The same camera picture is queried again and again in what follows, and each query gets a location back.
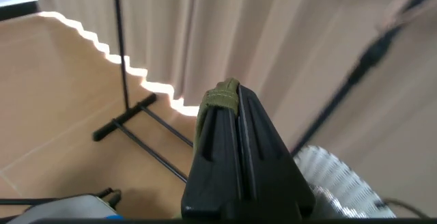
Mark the white laundry basket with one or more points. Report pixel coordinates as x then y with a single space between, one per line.
327 172

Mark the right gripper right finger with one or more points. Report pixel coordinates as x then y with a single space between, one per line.
273 183

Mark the black clothes rack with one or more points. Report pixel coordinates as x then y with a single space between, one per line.
124 116

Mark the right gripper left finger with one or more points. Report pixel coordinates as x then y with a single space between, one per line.
215 169

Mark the green long-sleeved shirt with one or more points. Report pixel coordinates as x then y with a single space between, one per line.
222 96

